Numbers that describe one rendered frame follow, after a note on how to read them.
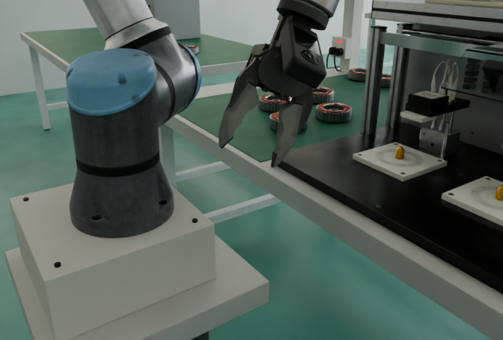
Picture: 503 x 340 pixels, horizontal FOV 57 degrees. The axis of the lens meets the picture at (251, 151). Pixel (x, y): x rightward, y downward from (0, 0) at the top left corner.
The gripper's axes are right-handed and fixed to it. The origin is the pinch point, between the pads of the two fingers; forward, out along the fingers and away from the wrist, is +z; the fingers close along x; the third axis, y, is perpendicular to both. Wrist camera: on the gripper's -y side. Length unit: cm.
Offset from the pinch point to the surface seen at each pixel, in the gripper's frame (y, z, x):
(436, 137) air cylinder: 37, -15, -53
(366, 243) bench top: 12.7, 9.7, -30.8
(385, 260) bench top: 8.6, 10.5, -32.9
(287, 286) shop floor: 103, 57, -68
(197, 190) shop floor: 196, 52, -39
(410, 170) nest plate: 27, -6, -44
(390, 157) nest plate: 35, -6, -42
